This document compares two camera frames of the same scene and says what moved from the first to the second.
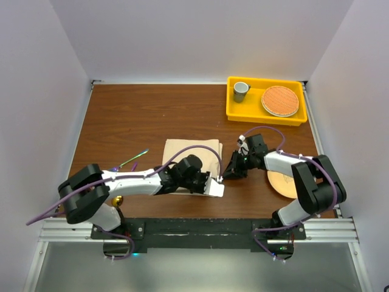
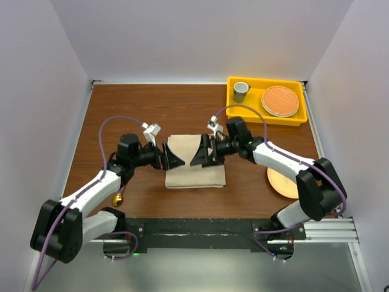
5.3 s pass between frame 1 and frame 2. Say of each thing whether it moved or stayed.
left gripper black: moved
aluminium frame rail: stayed
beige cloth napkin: moved
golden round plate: stayed
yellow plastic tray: stayed
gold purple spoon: stayed
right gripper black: moved
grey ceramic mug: stayed
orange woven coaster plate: stayed
